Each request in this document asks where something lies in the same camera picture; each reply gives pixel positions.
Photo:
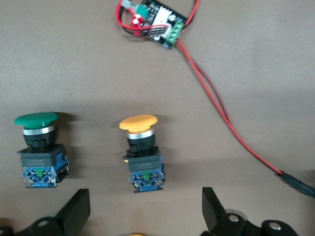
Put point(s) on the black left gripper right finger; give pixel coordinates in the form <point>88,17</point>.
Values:
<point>216,221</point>

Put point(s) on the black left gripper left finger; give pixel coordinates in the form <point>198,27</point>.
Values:
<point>73,216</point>

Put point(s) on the yellow mushroom push button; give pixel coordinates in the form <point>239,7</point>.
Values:
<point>145,167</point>
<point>136,234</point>

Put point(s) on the small motor controller board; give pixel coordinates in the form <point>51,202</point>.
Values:
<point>160,27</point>

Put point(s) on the green mushroom push button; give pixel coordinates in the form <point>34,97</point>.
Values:
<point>41,159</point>

